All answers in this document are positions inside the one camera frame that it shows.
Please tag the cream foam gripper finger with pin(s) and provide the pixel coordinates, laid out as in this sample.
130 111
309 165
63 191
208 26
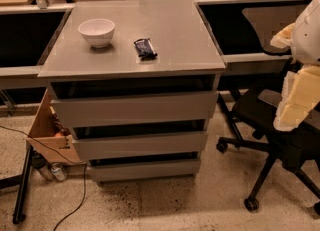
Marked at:
300 94
283 38

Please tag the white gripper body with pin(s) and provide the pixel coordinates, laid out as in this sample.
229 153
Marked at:
308 35

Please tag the grey top drawer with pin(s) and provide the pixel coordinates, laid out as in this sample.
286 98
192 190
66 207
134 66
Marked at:
135 109

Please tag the grey drawer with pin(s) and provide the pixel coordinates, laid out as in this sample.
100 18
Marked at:
135 109
144 170
143 145

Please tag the grey middle drawer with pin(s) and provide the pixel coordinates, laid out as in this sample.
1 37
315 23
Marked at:
143 145

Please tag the grey drawer cabinet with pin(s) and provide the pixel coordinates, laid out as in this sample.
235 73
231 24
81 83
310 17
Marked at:
135 82

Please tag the grey bottom drawer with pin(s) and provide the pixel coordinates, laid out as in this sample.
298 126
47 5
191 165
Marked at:
144 170

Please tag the black office chair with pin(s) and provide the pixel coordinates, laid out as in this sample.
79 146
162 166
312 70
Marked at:
257 108

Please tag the dark blue snack packet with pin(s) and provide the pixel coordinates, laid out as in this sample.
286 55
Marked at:
144 48

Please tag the white ceramic bowl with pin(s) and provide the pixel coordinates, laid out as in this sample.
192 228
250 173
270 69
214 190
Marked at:
98 33

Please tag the silver can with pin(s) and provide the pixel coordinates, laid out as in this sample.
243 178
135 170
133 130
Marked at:
58 171

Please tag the dark bottle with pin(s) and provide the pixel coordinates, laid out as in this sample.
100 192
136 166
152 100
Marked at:
39 163

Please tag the black stand leg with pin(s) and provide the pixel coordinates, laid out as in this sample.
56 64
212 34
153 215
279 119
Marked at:
21 181

